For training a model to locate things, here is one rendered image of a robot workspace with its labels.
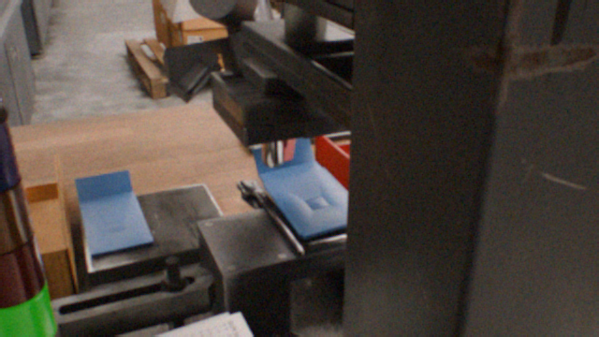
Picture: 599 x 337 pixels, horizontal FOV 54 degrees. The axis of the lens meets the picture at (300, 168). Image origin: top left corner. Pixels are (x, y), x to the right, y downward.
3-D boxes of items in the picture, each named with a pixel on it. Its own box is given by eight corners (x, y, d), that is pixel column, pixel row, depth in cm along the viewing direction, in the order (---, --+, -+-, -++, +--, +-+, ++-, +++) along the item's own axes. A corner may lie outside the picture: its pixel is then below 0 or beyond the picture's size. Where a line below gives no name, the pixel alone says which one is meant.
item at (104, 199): (131, 187, 81) (128, 168, 80) (153, 243, 68) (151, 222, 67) (78, 197, 79) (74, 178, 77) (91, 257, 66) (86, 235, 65)
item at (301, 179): (309, 156, 71) (307, 135, 69) (369, 220, 58) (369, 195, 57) (254, 170, 69) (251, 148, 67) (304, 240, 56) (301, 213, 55)
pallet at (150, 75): (290, 81, 429) (289, 62, 423) (152, 99, 394) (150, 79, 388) (240, 45, 529) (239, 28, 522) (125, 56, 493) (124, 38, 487)
